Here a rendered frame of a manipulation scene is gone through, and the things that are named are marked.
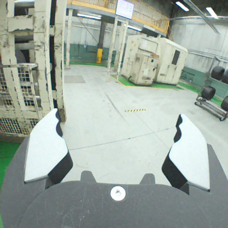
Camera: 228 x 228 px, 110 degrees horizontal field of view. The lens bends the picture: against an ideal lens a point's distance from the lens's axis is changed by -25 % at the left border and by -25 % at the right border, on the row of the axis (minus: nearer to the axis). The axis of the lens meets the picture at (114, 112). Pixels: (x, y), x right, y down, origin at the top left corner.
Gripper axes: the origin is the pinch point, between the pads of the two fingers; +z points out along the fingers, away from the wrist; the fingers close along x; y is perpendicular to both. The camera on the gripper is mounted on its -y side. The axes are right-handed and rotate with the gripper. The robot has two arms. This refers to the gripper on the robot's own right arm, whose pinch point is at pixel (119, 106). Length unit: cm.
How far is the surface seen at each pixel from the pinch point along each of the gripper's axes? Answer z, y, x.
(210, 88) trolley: 315, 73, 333
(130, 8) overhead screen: 402, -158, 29
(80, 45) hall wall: 914, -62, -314
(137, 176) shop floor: 47, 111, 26
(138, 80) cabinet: 412, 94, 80
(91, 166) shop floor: 53, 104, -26
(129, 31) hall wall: 1101, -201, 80
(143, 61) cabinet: 413, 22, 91
